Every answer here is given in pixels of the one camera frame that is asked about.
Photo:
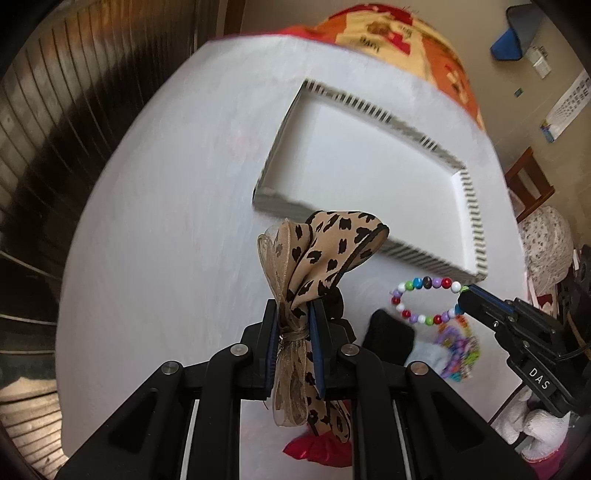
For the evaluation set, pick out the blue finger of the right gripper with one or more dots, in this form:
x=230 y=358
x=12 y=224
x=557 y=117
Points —
x=483 y=306

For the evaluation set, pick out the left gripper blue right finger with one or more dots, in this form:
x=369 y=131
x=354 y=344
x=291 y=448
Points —
x=327 y=338

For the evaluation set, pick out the orange patterned love blanket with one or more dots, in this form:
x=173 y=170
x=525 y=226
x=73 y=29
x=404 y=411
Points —
x=399 y=38

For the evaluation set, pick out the white lace tablecloth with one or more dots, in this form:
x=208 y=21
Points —
x=163 y=265

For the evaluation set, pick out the leopard print hair bow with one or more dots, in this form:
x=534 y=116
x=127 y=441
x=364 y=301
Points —
x=303 y=262

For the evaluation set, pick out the wooden chair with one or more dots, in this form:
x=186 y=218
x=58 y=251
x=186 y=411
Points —
x=528 y=184

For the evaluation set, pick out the striped black white tray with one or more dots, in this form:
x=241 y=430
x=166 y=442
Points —
x=337 y=151

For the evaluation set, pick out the blue bag on wall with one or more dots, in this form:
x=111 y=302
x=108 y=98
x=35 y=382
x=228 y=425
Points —
x=523 y=24

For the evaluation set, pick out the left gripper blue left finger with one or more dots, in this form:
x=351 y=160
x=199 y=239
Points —
x=267 y=346

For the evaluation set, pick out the wall calendar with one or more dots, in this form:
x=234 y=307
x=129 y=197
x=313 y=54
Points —
x=568 y=107

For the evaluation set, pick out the red satin bow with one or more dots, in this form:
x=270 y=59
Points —
x=324 y=449

